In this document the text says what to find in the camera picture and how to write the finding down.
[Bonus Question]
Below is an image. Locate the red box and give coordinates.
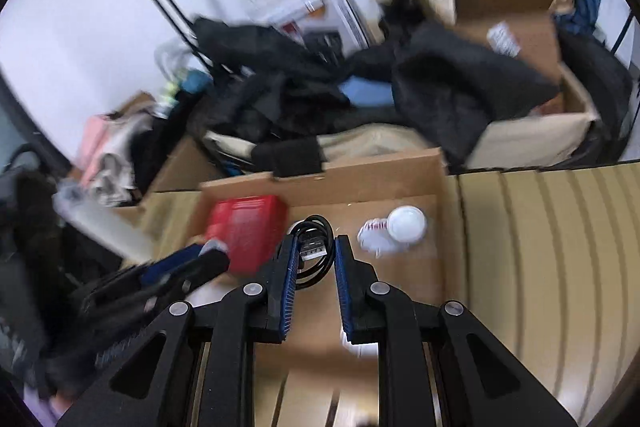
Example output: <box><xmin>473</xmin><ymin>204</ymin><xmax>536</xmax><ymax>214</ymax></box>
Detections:
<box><xmin>205</xmin><ymin>195</ymin><xmax>288</xmax><ymax>275</ymax></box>

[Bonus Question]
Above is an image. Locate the black usb cable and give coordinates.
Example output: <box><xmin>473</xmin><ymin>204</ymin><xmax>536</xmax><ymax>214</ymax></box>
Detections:
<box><xmin>285</xmin><ymin>213</ymin><xmax>338</xmax><ymax>292</ymax></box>

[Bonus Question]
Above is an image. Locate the white round jar lid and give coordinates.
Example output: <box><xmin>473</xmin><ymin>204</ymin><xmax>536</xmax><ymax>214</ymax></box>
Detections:
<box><xmin>387</xmin><ymin>205</ymin><xmax>427</xmax><ymax>245</ymax></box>

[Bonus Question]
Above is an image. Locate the lavender sleeve forearm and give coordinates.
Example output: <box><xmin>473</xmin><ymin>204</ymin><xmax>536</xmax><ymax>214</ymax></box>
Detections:
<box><xmin>23</xmin><ymin>386</ymin><xmax>65</xmax><ymax>427</ymax></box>

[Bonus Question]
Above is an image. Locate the white thermos bottle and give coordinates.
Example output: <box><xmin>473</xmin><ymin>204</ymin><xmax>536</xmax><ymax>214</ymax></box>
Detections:
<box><xmin>52</xmin><ymin>180</ymin><xmax>154</xmax><ymax>265</ymax></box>

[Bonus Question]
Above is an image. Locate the large cardboard box left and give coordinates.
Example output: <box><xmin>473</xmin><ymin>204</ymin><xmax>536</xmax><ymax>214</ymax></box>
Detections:
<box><xmin>69</xmin><ymin>90</ymin><xmax>227</xmax><ymax>208</ymax></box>

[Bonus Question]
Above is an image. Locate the beige cream clothing pile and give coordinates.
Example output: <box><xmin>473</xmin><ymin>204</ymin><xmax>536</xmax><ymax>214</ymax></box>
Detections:
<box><xmin>81</xmin><ymin>109</ymin><xmax>153</xmax><ymax>207</ymax></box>

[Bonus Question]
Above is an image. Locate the olive slatted folding table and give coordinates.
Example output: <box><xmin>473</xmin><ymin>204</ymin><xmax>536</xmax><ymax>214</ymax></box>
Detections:
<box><xmin>134</xmin><ymin>160</ymin><xmax>640</xmax><ymax>427</ymax></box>

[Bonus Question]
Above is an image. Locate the shallow cardboard tray box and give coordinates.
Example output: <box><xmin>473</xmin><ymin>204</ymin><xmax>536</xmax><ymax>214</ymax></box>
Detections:
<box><xmin>186</xmin><ymin>148</ymin><xmax>451</xmax><ymax>366</ymax></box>

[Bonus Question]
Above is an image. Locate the black clothing pile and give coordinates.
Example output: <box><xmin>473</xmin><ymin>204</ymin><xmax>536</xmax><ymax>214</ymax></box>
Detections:
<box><xmin>188</xmin><ymin>0</ymin><xmax>561</xmax><ymax>172</ymax></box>

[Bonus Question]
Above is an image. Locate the white appliance box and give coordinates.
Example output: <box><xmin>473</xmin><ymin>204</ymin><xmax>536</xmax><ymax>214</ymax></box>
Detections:
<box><xmin>268</xmin><ymin>0</ymin><xmax>373</xmax><ymax>55</ymax></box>

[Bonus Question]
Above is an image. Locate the black suitcase bag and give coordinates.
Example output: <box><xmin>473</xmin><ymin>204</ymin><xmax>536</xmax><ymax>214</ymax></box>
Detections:
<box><xmin>554</xmin><ymin>25</ymin><xmax>634</xmax><ymax>169</ymax></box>

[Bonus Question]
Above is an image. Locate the cardboard box right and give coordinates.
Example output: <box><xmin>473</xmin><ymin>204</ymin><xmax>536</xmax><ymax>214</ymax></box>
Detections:
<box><xmin>454</xmin><ymin>0</ymin><xmax>602</xmax><ymax>170</ymax></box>

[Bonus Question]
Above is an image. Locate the black camera tripod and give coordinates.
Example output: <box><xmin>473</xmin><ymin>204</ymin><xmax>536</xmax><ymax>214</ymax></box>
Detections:
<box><xmin>611</xmin><ymin>12</ymin><xmax>638</xmax><ymax>63</ymax></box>

